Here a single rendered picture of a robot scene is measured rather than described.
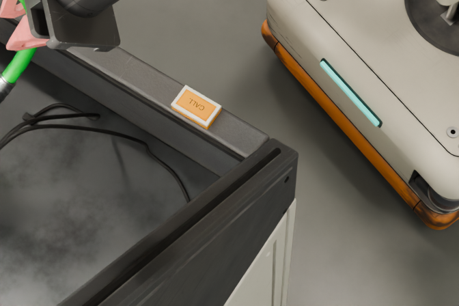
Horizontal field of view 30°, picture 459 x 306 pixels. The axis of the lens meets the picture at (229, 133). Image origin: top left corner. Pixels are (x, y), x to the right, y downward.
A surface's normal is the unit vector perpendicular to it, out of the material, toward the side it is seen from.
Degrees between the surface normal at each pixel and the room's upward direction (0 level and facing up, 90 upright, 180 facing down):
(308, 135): 0
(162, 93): 0
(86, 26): 47
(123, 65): 0
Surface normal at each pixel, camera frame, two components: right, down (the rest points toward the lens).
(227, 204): 0.35, -0.81
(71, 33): 0.70, -0.30
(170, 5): -0.04, -0.39
